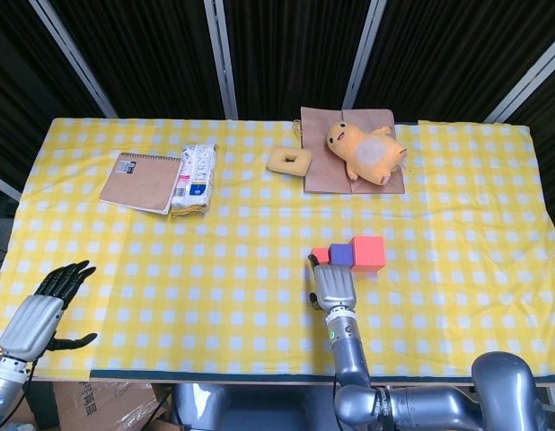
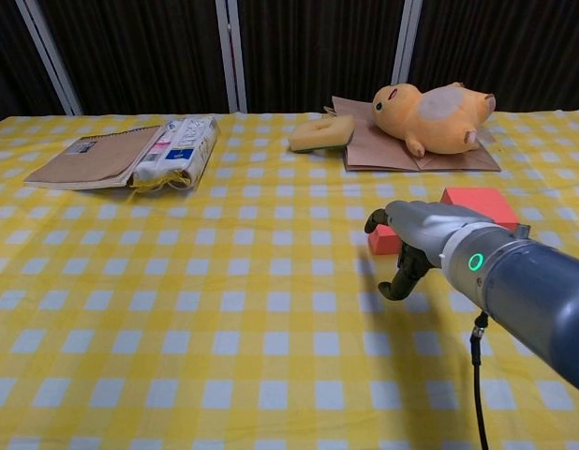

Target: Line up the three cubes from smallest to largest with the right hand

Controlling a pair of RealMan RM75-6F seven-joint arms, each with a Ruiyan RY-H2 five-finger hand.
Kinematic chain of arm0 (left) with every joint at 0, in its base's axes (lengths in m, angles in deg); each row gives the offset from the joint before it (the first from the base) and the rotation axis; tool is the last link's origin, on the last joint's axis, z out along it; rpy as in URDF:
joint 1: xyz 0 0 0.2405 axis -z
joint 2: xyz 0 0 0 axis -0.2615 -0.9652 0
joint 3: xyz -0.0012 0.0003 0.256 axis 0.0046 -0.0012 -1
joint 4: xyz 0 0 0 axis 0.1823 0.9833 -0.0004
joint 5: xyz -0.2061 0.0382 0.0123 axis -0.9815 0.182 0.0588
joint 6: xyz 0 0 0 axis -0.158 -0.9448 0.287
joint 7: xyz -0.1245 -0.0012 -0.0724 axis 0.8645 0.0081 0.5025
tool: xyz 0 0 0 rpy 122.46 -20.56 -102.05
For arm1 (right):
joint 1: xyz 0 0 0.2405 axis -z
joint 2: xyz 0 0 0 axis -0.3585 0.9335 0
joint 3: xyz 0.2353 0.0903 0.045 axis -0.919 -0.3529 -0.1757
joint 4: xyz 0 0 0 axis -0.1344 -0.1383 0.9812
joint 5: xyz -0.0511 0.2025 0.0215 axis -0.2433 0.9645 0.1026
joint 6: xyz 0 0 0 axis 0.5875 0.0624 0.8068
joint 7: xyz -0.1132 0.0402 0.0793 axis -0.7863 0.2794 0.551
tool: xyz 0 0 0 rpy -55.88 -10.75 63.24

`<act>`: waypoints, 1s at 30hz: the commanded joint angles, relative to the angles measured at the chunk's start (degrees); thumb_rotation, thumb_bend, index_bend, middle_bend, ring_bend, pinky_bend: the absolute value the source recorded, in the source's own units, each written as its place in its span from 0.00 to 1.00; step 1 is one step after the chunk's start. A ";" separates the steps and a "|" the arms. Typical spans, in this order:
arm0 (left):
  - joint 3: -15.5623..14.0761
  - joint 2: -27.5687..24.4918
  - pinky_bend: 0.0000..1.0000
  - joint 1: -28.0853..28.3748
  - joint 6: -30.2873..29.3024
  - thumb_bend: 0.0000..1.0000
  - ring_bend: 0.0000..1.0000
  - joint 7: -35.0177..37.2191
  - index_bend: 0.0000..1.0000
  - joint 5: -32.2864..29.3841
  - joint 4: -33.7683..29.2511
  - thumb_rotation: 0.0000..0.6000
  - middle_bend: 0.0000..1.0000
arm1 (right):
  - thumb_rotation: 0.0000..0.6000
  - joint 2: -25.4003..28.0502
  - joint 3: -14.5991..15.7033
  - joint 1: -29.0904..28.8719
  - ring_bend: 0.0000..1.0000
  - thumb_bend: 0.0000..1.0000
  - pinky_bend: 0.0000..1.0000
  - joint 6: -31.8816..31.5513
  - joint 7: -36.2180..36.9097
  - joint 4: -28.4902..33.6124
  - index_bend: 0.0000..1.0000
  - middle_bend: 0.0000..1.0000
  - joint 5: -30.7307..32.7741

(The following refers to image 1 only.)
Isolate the white partition post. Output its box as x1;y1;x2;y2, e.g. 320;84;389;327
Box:
203;0;240;120
0;172;22;201
28;0;119;119
342;0;389;109
483;33;555;125

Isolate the large red foam cube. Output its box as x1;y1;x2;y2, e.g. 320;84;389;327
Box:
348;235;386;274

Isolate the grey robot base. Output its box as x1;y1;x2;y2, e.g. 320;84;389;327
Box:
172;383;339;431

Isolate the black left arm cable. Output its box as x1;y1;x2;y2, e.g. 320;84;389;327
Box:
18;356;40;408

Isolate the yellow sponge with hole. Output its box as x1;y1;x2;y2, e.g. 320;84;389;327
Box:
266;145;313;178

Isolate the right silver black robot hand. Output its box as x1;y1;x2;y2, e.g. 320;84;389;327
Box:
307;253;357;313

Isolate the brown spiral notebook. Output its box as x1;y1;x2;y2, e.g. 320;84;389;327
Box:
98;151;184;216

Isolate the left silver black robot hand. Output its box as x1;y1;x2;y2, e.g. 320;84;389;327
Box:
0;259;99;360

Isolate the orange plush toy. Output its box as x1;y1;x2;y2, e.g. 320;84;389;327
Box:
326;119;409;186

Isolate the yellow white checkered tablecloth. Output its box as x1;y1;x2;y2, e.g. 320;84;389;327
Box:
0;117;555;383

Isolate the black arm strap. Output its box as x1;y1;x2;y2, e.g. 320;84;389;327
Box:
369;385;394;431

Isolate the purple foam cube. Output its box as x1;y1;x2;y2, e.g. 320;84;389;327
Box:
329;242;356;267

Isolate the white packaged cloth bundle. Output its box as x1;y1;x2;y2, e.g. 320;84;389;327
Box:
169;143;219;221

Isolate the brown paper bag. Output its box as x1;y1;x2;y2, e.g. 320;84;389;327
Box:
293;106;407;195

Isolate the cardboard box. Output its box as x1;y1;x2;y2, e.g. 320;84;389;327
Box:
7;381;171;431

